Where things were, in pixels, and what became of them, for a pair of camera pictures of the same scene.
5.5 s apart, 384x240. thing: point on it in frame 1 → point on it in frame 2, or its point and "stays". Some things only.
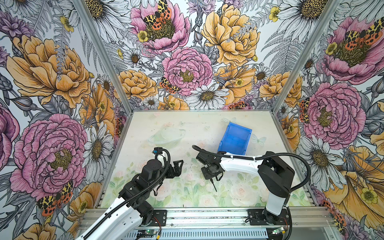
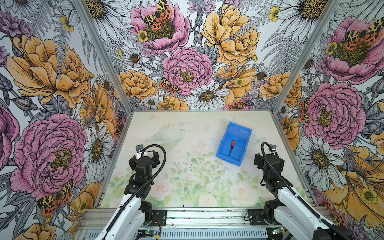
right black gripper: [206, 176] → [261, 160]
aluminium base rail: [223, 219] stays
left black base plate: [159, 218] stays
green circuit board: [150, 232] stays
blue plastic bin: [235, 139] stays
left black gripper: [177, 171] → [132, 162]
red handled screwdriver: [212, 181] → [232, 145]
